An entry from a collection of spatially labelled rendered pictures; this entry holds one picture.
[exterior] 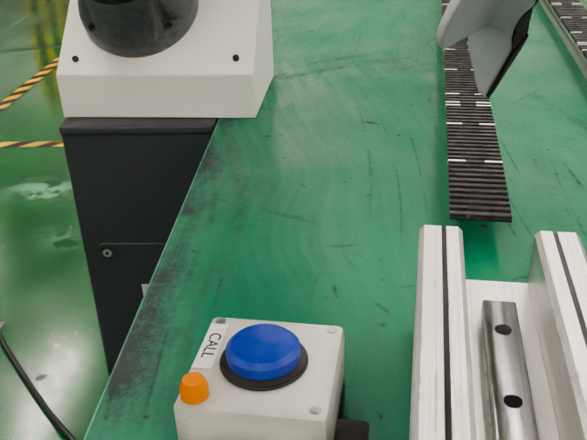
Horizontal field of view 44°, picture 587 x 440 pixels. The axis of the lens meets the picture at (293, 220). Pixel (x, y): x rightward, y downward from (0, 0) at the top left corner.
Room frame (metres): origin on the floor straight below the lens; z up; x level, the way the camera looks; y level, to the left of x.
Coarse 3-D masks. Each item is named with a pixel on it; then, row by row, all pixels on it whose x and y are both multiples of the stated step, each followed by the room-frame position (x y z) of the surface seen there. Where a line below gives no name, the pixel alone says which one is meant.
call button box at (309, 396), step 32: (224, 320) 0.35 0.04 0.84; (256, 320) 0.35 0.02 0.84; (224, 352) 0.31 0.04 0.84; (320, 352) 0.32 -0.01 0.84; (224, 384) 0.29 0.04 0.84; (256, 384) 0.29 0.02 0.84; (288, 384) 0.29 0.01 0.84; (320, 384) 0.29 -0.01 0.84; (192, 416) 0.27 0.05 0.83; (224, 416) 0.27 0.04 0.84; (256, 416) 0.27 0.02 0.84; (288, 416) 0.27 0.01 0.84; (320, 416) 0.27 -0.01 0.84
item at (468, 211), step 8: (456, 208) 0.54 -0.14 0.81; (464, 208) 0.53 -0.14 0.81; (472, 208) 0.53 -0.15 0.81; (480, 208) 0.53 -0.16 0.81; (488, 208) 0.53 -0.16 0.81; (496, 208) 0.53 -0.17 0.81; (504, 208) 0.53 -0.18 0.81; (456, 216) 0.53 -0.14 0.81; (464, 216) 0.52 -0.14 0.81; (472, 216) 0.52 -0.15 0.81; (480, 216) 0.52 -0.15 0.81; (488, 216) 0.52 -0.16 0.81; (496, 216) 0.52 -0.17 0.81; (504, 216) 0.52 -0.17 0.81
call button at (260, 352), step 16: (240, 336) 0.31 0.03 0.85; (256, 336) 0.31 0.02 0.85; (272, 336) 0.31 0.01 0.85; (288, 336) 0.31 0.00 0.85; (240, 352) 0.30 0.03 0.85; (256, 352) 0.30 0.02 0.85; (272, 352) 0.30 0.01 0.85; (288, 352) 0.30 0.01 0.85; (240, 368) 0.29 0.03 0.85; (256, 368) 0.29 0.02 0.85; (272, 368) 0.29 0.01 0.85; (288, 368) 0.29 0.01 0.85
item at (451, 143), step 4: (448, 140) 0.68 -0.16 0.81; (452, 140) 0.68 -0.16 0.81; (456, 140) 0.68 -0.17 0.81; (460, 140) 0.68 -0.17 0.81; (448, 144) 0.67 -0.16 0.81; (452, 144) 0.67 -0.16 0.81; (456, 144) 0.67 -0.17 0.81; (460, 144) 0.66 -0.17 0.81; (464, 144) 0.66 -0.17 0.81; (468, 144) 0.66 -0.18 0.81; (472, 144) 0.66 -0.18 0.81; (476, 144) 0.66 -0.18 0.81; (480, 144) 0.66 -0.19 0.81; (484, 144) 0.67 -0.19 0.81; (488, 144) 0.67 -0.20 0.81; (492, 144) 0.67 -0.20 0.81; (496, 144) 0.66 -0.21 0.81
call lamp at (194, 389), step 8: (184, 376) 0.29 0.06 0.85; (192, 376) 0.28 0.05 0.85; (200, 376) 0.29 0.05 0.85; (184, 384) 0.28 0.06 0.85; (192, 384) 0.28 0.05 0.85; (200, 384) 0.28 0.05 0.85; (208, 384) 0.29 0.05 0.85; (184, 392) 0.28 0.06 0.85; (192, 392) 0.28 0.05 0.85; (200, 392) 0.28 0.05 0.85; (208, 392) 0.28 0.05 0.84; (184, 400) 0.28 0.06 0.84; (192, 400) 0.28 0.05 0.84; (200, 400) 0.28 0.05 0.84
